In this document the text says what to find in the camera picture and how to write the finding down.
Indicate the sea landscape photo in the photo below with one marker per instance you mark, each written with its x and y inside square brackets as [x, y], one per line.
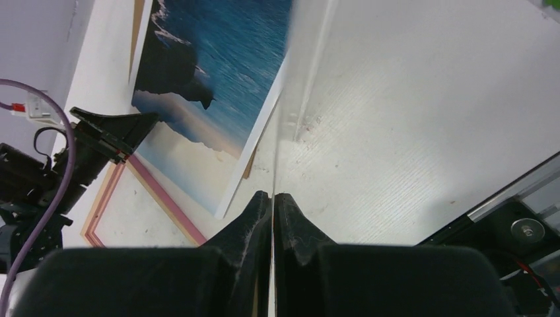
[212, 71]

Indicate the clear acrylic sheet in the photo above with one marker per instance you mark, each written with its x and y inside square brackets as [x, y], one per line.
[302, 70]

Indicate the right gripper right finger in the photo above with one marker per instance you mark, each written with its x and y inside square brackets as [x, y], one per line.
[377, 280]

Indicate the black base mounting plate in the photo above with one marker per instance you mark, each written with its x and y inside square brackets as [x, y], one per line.
[517, 229]

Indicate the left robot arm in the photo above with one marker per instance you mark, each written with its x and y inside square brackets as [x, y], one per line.
[28, 186]

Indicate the brown backing board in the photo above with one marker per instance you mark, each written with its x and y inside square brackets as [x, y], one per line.
[140, 9]

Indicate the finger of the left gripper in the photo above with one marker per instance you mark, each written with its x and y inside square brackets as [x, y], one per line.
[122, 132]

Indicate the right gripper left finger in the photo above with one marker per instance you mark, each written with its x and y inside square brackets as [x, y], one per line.
[226, 276]

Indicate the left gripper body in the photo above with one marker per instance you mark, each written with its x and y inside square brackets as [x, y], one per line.
[91, 157]

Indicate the pink wooden photo frame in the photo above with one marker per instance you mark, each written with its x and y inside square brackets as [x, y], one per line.
[132, 210]

